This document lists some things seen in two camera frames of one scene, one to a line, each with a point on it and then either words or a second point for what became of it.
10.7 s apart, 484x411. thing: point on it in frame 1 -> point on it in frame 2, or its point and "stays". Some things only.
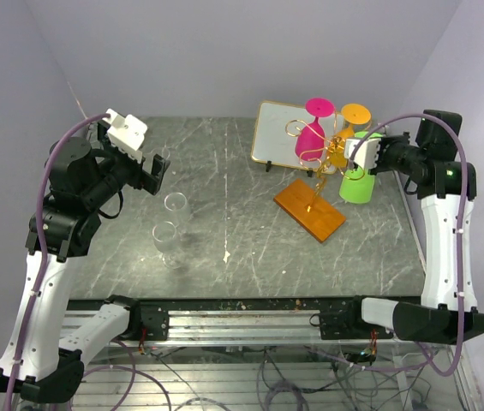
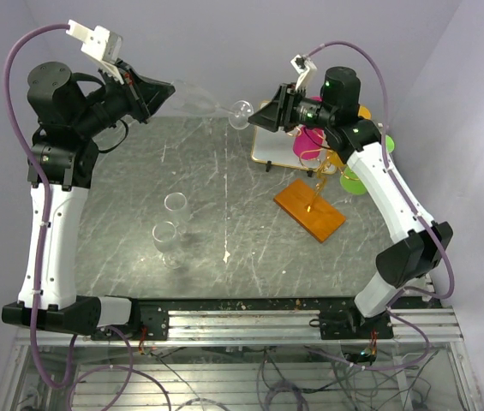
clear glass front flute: [164, 236] stays
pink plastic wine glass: [309, 144] stays
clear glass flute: [177, 203] stays
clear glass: [165, 152] -> [189, 99]
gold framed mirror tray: [276, 132] stays
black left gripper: [141, 179] -> [144, 96]
